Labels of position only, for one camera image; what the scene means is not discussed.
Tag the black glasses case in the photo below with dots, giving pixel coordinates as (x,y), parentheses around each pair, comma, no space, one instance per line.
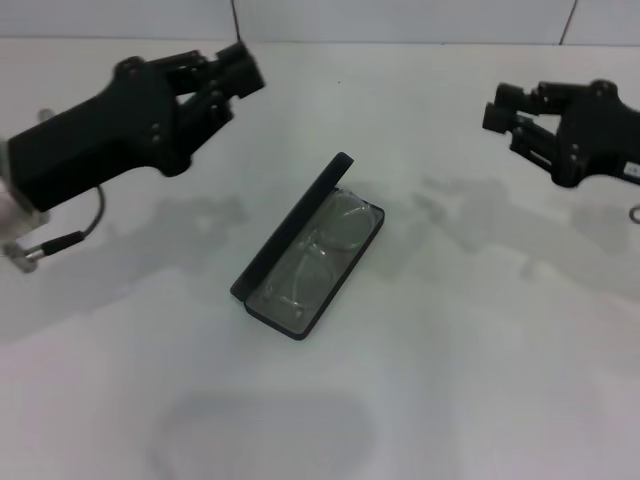
(295,225)

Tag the clear transparent glasses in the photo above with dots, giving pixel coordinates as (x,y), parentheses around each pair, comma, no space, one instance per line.
(350,225)

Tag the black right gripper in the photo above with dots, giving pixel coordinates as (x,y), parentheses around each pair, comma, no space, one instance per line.
(595,135)

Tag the grey metal screw knob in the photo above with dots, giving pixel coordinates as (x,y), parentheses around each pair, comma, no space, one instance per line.
(45,114)

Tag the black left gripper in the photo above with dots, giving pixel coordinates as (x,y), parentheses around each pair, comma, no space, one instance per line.
(100,140)

